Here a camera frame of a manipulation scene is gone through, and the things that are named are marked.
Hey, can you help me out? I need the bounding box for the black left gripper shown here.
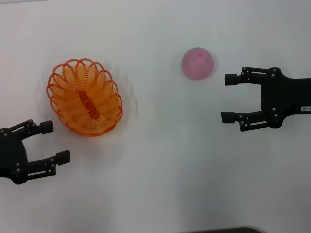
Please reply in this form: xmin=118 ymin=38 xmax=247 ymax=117
xmin=0 ymin=119 xmax=71 ymax=185

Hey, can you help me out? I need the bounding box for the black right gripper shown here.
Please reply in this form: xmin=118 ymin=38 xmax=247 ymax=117
xmin=221 ymin=66 xmax=311 ymax=133

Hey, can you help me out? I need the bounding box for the pink peach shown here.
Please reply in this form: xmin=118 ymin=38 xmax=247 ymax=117
xmin=181 ymin=47 xmax=216 ymax=81

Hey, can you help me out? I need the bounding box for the orange plastic wire basket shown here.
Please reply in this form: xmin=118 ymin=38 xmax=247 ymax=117
xmin=45 ymin=57 xmax=123 ymax=137

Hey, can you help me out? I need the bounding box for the dark rounded robot base edge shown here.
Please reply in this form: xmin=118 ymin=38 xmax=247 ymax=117
xmin=187 ymin=226 xmax=266 ymax=233

